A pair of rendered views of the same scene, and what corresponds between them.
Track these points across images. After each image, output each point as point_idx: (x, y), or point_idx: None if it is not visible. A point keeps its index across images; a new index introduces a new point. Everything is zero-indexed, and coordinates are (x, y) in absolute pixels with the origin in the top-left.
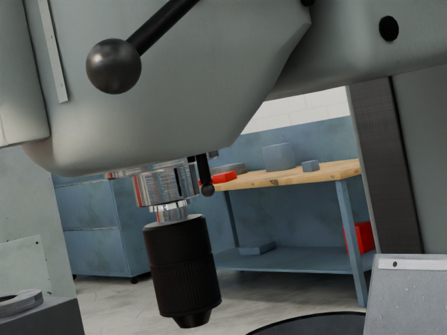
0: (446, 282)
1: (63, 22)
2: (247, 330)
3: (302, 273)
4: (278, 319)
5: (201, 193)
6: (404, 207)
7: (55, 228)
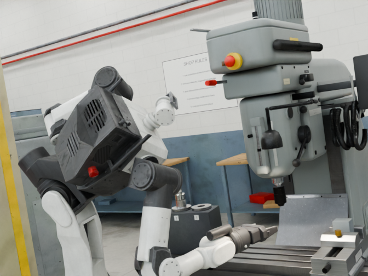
0: (301, 200)
1: (279, 153)
2: (114, 240)
3: (129, 213)
4: (128, 234)
5: (288, 181)
6: (290, 183)
7: None
